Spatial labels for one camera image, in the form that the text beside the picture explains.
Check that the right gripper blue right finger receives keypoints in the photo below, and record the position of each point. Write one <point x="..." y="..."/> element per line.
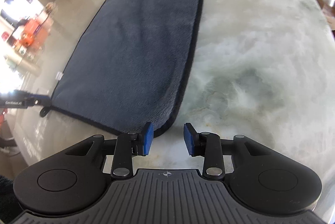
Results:
<point x="207" y="145"/>

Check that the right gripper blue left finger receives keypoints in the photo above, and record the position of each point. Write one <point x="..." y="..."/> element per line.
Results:
<point x="129" y="145"/>

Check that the grey and blue microfibre towel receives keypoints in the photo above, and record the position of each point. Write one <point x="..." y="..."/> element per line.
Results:
<point x="130" y="66"/>

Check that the orange box on table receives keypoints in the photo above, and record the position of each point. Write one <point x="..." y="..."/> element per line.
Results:
<point x="29" y="33"/>

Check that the cardboard box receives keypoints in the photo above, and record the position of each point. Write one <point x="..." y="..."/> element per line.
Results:
<point x="328" y="12"/>

